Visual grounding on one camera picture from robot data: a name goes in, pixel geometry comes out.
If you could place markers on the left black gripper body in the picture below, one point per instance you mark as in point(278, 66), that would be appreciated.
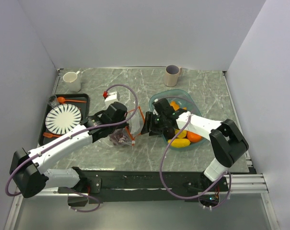
point(119, 126)

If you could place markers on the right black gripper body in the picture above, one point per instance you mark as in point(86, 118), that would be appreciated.
point(158, 123)

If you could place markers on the purple grape bunch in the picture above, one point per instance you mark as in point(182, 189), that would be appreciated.
point(119, 138)

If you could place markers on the clear zip top bag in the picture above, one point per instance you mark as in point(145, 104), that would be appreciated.
point(132, 129)

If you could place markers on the yellow lemon piece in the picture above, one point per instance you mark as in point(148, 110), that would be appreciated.
point(183, 134)

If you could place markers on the orange tangerine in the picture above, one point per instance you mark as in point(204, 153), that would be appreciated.
point(193, 137)

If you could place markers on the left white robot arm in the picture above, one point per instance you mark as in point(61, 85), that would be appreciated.
point(31, 171)

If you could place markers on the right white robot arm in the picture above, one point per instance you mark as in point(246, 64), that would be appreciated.
point(228, 143)

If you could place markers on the teal plastic food container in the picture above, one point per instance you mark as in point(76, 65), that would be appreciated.
point(184, 100)

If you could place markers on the dark avocado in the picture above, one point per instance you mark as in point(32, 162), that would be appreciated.
point(169, 133)

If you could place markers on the beige mug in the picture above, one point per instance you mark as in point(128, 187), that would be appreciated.
point(172, 73)

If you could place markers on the white cup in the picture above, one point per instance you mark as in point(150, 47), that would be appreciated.
point(72, 81)

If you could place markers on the white striped plate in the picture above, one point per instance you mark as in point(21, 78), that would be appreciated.
point(63, 118)

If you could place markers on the orange plastic spoon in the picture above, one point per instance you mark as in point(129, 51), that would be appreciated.
point(63, 100)

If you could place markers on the clear small glass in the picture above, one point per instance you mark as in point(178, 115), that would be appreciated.
point(53, 101)

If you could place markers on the orange plastic fork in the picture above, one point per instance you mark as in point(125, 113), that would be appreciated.
point(50, 135)

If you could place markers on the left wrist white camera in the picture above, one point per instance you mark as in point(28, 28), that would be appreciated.
point(111, 97)

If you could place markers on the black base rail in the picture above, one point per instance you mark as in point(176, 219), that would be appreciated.
point(125, 186)

